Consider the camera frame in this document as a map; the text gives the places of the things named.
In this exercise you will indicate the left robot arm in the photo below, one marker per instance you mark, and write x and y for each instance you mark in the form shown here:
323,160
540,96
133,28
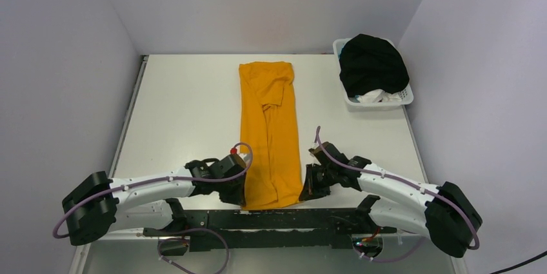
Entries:
101,205

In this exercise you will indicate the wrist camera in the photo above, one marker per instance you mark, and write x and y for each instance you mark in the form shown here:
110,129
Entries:
239,151
318,154

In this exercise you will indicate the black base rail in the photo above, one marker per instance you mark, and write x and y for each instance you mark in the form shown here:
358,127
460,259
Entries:
206,230

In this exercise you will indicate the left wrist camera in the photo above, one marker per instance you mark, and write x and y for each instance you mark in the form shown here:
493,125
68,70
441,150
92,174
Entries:
239,151

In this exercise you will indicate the white laundry basket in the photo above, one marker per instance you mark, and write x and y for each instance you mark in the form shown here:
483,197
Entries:
353,106

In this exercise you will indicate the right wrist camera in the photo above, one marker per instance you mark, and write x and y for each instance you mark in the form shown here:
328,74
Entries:
318,154

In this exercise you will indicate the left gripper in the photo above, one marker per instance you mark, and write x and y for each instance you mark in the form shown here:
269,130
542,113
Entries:
238,196

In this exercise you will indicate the yellow t shirt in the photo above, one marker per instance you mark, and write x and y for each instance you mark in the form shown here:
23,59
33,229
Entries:
269,126

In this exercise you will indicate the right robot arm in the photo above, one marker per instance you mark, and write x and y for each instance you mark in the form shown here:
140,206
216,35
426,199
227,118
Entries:
440,213

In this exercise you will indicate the white garment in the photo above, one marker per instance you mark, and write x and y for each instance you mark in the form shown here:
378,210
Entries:
378,96

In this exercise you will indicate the black t shirt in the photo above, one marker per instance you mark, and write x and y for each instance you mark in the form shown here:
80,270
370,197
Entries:
368,63

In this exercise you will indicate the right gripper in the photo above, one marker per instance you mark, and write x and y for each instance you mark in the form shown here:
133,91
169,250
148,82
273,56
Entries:
311,189

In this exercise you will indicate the teal t shirt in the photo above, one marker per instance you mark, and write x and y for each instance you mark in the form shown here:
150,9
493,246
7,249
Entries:
339,55

